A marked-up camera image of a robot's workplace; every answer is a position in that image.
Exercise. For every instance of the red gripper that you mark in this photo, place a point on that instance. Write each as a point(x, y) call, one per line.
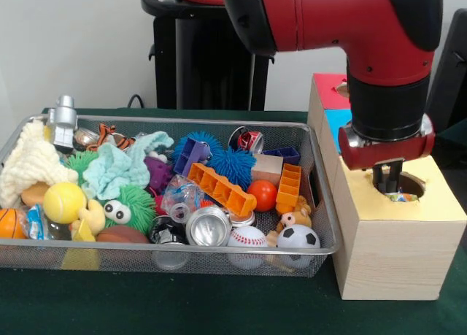
point(386, 152)

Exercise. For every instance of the small polka-dot cloth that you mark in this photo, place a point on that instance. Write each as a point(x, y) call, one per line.
point(401, 197)

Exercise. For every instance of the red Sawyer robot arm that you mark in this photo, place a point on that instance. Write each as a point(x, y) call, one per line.
point(346, 21)

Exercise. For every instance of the wooden box with three holes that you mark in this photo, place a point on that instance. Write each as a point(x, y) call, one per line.
point(394, 262)

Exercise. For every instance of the dark green table cloth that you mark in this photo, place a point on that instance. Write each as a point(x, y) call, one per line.
point(182, 306)
point(456, 138)

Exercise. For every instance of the short orange toy brick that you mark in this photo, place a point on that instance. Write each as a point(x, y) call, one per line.
point(289, 187)

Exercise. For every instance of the soccer ball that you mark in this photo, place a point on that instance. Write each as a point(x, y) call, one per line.
point(297, 238)

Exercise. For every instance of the black upright panel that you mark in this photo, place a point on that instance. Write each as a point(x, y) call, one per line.
point(452, 76)

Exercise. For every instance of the baseball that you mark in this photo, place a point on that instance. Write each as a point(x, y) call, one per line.
point(248, 238)

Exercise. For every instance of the long orange toy brick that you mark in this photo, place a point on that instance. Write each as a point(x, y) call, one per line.
point(219, 187)

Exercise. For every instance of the green spiky toy with eyes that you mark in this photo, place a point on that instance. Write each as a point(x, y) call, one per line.
point(135, 207)

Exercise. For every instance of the mint green cloth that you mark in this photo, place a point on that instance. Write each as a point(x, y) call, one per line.
point(111, 167)

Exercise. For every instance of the yellow ball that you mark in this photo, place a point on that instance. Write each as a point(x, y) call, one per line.
point(63, 203)

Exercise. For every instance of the silver toy robot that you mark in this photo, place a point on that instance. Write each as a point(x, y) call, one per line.
point(63, 127)

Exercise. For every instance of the cream knitted cloth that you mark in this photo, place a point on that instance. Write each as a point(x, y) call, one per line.
point(31, 163)

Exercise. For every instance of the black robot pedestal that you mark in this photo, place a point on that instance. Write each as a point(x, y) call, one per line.
point(204, 76)

